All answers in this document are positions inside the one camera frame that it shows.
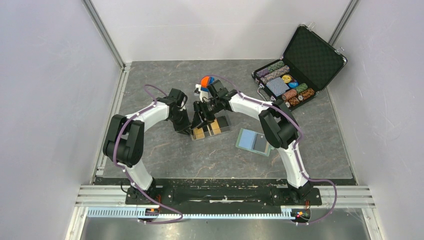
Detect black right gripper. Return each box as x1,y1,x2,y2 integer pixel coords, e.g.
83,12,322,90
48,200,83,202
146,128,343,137
191,97,221,130

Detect clear tray with cards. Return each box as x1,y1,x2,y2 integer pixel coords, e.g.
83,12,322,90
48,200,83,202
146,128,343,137
191,115,231,141

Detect blue orange card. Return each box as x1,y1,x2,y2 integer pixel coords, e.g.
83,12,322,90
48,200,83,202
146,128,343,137
200,76,215,92

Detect green card holder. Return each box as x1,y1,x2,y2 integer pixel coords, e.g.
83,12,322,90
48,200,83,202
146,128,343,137
235,128,275,157

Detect black credit card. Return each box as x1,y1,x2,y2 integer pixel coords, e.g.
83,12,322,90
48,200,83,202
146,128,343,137
252,133,271,156

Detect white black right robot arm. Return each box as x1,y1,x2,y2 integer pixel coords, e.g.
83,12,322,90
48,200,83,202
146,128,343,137
190,80,313,204

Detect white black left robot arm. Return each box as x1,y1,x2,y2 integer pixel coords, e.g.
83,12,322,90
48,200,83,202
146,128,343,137
102,88,191,204

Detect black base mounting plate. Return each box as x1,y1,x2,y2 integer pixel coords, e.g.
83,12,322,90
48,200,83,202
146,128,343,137
146,178,322,215

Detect black poker chip case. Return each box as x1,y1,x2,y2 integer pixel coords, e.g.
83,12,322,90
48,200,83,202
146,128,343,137
251,24,348,110

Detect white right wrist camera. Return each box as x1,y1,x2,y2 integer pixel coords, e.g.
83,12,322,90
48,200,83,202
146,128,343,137
194,84,210,103

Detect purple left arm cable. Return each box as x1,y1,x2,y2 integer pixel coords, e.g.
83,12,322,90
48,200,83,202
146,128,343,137
112,84,185,225

